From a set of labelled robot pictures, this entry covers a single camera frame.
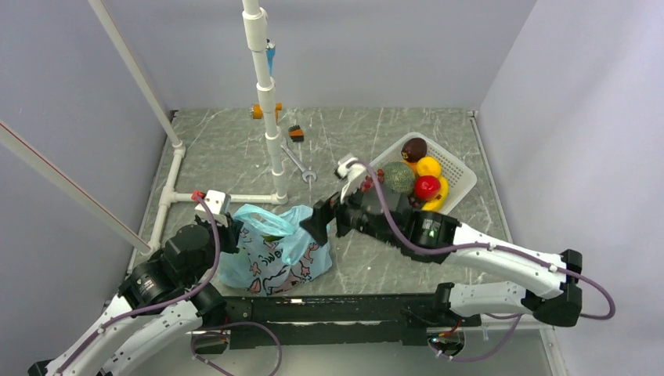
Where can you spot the silver wrench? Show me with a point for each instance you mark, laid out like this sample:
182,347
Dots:
307,174

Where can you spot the light red fake grapes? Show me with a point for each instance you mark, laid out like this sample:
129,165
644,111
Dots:
369,183

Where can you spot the yellow fake banana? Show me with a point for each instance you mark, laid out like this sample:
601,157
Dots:
435,204

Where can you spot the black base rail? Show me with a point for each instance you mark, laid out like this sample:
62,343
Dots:
408,319

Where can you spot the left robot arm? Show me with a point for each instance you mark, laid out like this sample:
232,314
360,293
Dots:
160,300

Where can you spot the white plastic basket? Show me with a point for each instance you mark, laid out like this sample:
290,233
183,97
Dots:
461,179

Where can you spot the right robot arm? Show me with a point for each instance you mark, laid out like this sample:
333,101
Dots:
537,283

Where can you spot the red fake pomegranate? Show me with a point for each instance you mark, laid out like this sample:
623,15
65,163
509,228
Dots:
427,187

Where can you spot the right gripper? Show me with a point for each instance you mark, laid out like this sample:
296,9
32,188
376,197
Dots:
323,212

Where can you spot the green fake melon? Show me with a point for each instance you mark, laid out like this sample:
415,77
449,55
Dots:
399,177

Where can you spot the dark brown fake fruit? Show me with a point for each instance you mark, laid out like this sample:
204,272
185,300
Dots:
414,149

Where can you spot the wrist white camera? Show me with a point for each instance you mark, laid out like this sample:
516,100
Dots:
350,171
211,207

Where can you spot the light blue plastic bag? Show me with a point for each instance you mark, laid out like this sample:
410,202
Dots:
268,268

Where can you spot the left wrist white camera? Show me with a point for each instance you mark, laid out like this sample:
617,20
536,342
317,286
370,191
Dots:
211,207

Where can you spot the orange black small brush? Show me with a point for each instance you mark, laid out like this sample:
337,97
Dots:
296,134

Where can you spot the white pvc pipe frame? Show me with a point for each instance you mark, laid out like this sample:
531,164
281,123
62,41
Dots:
255,20

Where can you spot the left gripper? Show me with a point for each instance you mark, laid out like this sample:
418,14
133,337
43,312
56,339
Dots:
232,232

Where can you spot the blue handled tool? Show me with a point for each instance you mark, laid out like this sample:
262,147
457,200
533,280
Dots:
270,53

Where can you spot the fake orange in basket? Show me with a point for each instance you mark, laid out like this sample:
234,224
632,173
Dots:
412,166

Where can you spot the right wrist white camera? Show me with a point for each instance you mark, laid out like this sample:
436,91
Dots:
350,171

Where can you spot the yellow fake lemon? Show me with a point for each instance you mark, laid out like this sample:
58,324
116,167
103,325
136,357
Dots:
428,166

